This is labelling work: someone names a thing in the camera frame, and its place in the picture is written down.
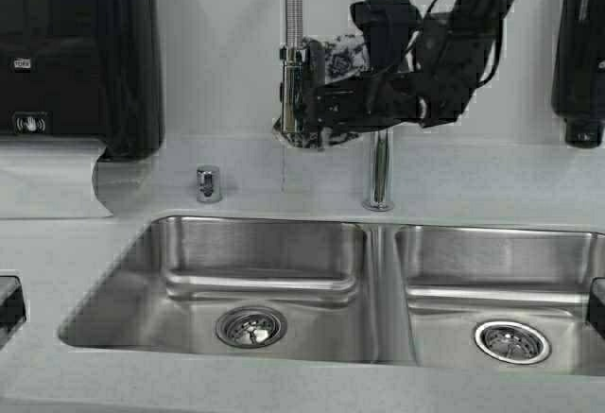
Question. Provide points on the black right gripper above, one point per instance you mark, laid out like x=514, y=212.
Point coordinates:
x=449, y=63

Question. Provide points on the black white patterned cloth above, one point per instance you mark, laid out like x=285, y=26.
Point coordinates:
x=345, y=57

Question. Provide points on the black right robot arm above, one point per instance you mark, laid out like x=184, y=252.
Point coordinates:
x=463, y=13

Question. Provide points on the robot base left corner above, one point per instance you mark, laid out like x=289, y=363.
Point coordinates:
x=13, y=307

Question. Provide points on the robot base right corner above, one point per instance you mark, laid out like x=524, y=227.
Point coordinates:
x=595, y=308

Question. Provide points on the chrome spring kitchen faucet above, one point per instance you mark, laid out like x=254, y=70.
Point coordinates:
x=377, y=195

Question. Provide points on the small chrome counter button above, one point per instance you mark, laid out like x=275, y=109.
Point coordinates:
x=208, y=184

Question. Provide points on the stainless double sink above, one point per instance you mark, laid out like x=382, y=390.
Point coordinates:
x=454, y=297

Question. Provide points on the black paper towel dispenser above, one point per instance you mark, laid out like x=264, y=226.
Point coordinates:
x=83, y=69

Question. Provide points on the black soap dispenser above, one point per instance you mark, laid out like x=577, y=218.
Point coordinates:
x=578, y=80

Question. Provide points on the white paper towel sheet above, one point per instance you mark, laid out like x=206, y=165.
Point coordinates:
x=41, y=187

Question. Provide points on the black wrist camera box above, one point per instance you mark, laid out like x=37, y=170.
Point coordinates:
x=387, y=27

